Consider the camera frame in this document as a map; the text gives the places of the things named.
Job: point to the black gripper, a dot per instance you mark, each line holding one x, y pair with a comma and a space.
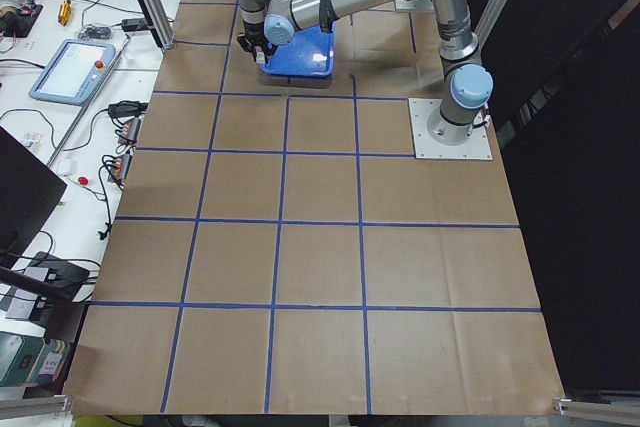
253, 38

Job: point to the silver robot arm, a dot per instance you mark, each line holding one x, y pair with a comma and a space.
269, 24

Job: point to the blue plastic tray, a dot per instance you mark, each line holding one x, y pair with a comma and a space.
309, 54

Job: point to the black power adapter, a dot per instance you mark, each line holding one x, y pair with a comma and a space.
134, 25

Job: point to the teach pendant tablet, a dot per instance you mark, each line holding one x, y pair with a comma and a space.
74, 73

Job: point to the black laptop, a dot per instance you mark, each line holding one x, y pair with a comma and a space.
30, 191

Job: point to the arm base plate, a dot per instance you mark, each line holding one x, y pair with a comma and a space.
436, 139

